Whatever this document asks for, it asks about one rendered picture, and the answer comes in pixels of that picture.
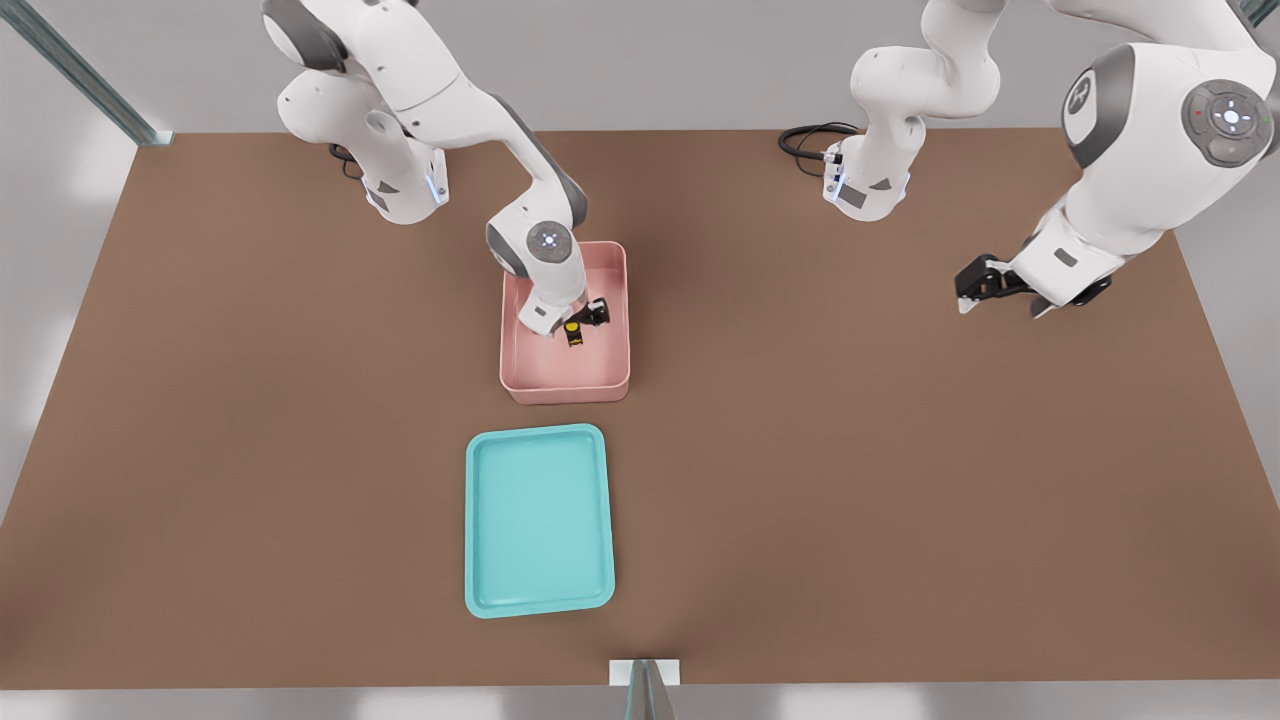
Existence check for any pale blue-green tray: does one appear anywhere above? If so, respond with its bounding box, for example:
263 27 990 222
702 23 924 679
464 423 617 620

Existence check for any pink plastic box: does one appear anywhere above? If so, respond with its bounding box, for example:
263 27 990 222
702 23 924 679
499 240 632 406

